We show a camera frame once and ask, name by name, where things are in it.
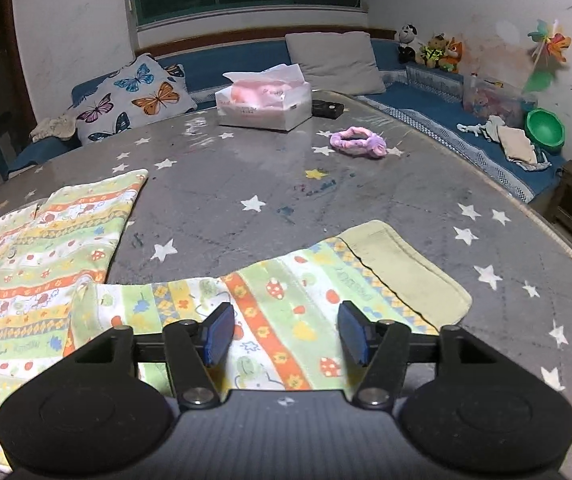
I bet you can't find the colourful patterned child garment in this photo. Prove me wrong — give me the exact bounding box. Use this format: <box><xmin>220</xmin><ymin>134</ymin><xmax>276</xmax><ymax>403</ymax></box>
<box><xmin>0</xmin><ymin>168</ymin><xmax>475</xmax><ymax>476</ymax></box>

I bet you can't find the pink scrunchie headband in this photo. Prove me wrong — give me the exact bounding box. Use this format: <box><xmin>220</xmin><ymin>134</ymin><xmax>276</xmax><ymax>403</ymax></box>
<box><xmin>329</xmin><ymin>127</ymin><xmax>388</xmax><ymax>159</ymax></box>

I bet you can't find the beige cloth on bench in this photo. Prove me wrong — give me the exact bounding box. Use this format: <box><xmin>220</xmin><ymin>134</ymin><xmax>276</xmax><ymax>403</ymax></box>
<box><xmin>456</xmin><ymin>115</ymin><xmax>552</xmax><ymax>172</ymax></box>

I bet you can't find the small black device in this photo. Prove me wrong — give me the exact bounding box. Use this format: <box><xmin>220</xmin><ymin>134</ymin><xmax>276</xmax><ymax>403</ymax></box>
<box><xmin>312</xmin><ymin>100</ymin><xmax>344</xmax><ymax>120</ymax></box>

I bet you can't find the blue sofa bench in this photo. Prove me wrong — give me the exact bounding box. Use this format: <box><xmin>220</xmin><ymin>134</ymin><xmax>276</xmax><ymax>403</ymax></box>
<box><xmin>7</xmin><ymin>37</ymin><xmax>567</xmax><ymax>205</ymax></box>

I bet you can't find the cream cloth on sofa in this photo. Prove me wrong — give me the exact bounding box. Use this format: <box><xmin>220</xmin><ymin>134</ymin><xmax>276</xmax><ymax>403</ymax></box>
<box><xmin>30</xmin><ymin>114</ymin><xmax>76</xmax><ymax>143</ymax></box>

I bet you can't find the butterfly print pillow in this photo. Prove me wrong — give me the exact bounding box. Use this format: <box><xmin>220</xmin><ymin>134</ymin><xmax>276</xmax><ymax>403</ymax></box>
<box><xmin>70</xmin><ymin>54</ymin><xmax>197</xmax><ymax>145</ymax></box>

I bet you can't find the pink tissue box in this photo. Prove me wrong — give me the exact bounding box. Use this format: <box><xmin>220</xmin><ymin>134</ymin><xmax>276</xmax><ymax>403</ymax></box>
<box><xmin>215</xmin><ymin>64</ymin><xmax>312</xmax><ymax>132</ymax></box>

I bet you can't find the clear plastic toy box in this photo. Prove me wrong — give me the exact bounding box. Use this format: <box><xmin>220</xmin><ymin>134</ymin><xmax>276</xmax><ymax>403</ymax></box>
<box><xmin>463</xmin><ymin>74</ymin><xmax>538</xmax><ymax>128</ymax></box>

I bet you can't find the green plastic bowl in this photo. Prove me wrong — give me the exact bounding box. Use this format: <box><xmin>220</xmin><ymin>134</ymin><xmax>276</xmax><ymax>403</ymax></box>
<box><xmin>525</xmin><ymin>108</ymin><xmax>566</xmax><ymax>153</ymax></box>

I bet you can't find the grey plain pillow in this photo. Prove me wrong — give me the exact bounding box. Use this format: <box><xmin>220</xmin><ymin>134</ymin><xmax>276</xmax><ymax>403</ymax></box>
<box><xmin>285</xmin><ymin>32</ymin><xmax>386</xmax><ymax>96</ymax></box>

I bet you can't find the yellow bear plush toy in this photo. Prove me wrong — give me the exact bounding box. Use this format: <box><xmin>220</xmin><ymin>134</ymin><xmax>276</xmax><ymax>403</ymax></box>
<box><xmin>415</xmin><ymin>34</ymin><xmax>449</xmax><ymax>68</ymax></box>

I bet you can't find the panda plush toy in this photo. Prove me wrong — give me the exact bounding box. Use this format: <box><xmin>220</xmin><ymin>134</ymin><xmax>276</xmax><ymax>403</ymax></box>
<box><xmin>397</xmin><ymin>24</ymin><xmax>423</xmax><ymax>64</ymax></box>

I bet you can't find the orange fox plush toy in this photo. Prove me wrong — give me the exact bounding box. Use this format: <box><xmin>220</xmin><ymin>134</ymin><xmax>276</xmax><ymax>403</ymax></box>
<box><xmin>438</xmin><ymin>38</ymin><xmax>464</xmax><ymax>74</ymax></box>

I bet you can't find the colourful paper pinwheel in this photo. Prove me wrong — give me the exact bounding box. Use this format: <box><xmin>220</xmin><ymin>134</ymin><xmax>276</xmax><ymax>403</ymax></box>
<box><xmin>522</xmin><ymin>20</ymin><xmax>572</xmax><ymax>93</ymax></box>

